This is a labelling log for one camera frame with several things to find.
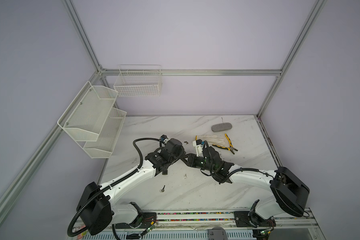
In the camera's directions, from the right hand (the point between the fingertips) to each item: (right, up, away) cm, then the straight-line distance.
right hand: (179, 159), depth 77 cm
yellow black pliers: (+35, +2, +24) cm, 42 cm away
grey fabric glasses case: (+31, +18, +34) cm, 49 cm away
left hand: (+2, +4, +3) cm, 6 cm away
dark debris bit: (+4, +7, +26) cm, 27 cm away
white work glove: (+22, +9, +28) cm, 37 cm away
